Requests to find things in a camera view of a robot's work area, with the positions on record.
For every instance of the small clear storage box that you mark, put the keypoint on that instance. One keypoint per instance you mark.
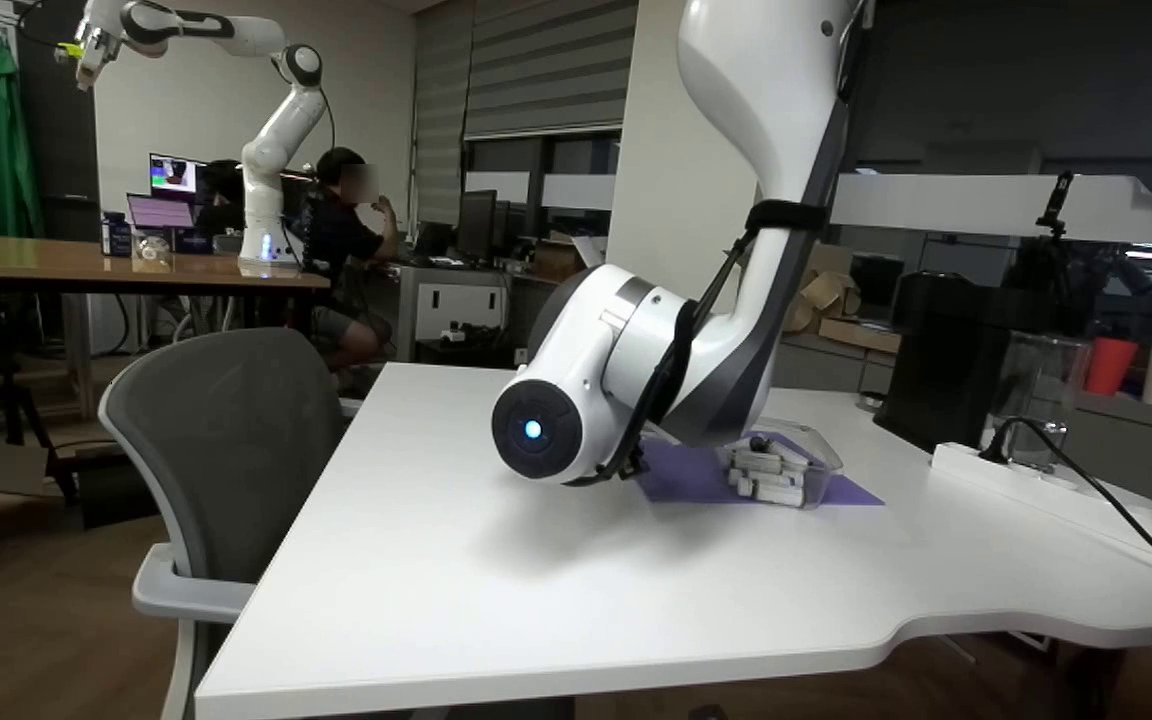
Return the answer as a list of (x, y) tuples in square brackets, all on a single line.
[(783, 464)]

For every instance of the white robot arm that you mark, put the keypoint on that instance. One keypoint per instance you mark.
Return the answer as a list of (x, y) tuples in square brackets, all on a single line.
[(673, 335)]

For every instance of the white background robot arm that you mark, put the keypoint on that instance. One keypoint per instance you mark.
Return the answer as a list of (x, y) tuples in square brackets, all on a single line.
[(221, 51)]

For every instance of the cardboard box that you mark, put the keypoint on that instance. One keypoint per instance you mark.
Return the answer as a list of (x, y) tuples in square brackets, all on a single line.
[(822, 296)]

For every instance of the white cabinet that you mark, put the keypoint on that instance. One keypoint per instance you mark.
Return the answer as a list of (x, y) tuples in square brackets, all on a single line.
[(445, 296)]

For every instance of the purple mat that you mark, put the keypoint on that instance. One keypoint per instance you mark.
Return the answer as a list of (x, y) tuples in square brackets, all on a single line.
[(679, 473)]

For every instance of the seated person in black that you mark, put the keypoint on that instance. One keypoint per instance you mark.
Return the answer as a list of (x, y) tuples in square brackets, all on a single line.
[(353, 242)]

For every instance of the grey office chair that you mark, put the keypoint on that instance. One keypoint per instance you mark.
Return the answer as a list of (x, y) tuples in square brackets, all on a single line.
[(230, 432)]

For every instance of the background monitor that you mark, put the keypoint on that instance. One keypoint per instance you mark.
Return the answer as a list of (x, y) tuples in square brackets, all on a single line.
[(172, 172)]

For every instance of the laptop with pink screen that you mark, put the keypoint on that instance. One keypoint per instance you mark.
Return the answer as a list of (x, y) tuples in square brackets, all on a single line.
[(157, 221)]

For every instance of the red cup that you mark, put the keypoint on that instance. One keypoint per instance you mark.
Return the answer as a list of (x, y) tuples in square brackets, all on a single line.
[(1108, 365)]

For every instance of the black tripod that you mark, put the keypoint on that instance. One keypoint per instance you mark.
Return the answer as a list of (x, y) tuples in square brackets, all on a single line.
[(16, 409)]

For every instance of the wooden background table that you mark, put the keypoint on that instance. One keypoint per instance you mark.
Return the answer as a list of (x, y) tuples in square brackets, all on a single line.
[(79, 266)]

